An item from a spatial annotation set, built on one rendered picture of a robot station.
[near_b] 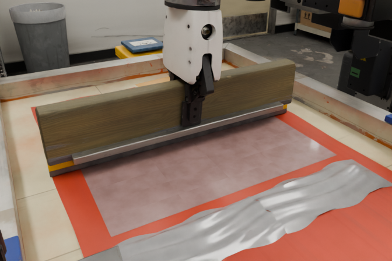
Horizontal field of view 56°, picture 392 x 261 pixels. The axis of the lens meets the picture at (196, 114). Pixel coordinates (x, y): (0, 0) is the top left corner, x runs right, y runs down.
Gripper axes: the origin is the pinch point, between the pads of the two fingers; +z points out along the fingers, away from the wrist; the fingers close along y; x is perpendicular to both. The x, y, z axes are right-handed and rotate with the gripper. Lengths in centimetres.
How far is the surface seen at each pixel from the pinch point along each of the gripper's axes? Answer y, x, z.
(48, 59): 288, -19, 75
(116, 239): -15.2, 15.6, 6.9
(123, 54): 48.6, -6.7, 5.2
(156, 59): 29.3, -7.9, 1.3
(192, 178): -9.5, 3.5, 5.9
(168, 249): -19.8, 11.7, 5.8
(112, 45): 340, -91, 79
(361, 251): -28.9, -5.9, 5.1
